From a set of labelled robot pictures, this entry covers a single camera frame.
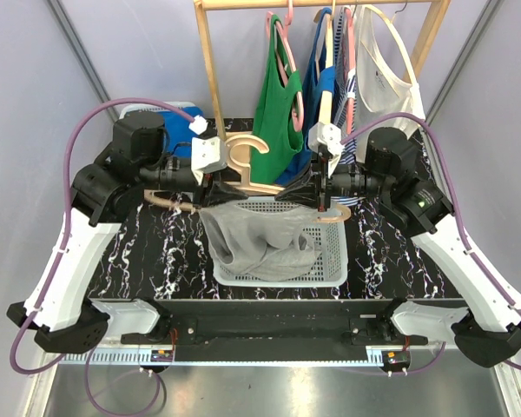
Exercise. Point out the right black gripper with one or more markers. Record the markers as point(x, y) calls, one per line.
point(305, 192)

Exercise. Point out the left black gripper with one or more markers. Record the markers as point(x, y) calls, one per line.
point(210, 193)

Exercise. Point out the beige plastic hanger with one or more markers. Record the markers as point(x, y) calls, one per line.
point(236, 174)

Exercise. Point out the grey tank top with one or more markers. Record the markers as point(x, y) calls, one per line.
point(269, 246)

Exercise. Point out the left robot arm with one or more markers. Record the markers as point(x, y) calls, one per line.
point(99, 199)

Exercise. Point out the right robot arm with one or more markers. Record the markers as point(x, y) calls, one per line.
point(487, 330)

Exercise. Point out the green tank top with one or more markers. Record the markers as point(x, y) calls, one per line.
point(273, 124)

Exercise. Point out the cream wooden hanger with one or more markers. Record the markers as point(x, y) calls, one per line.
point(324, 64)

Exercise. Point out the blue white striped top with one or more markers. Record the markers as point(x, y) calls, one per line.
point(339, 96)

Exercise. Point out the white tank top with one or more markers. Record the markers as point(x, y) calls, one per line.
point(380, 91)

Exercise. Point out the blue tank top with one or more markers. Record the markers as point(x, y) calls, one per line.
point(301, 160)

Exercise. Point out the pink hanger under green top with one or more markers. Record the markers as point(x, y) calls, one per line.
point(280, 49)

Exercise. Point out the pink hanger under striped top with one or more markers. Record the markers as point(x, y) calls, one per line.
point(348, 49)

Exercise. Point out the cream hanger under white top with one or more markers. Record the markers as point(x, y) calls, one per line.
point(398, 40)

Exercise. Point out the white centre basket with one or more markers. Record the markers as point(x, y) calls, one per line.
point(330, 239)

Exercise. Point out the white basket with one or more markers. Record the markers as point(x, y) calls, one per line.
point(155, 107)
point(330, 239)

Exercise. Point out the folded blue cloth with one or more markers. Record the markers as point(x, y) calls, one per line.
point(180, 136)

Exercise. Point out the white rear basket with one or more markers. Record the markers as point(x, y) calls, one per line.
point(155, 107)

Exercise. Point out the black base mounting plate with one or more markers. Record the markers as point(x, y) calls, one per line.
point(273, 331)

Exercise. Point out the wooden clothes rack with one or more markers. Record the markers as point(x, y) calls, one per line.
point(430, 27)

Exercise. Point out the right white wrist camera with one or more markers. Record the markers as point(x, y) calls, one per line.
point(328, 135)

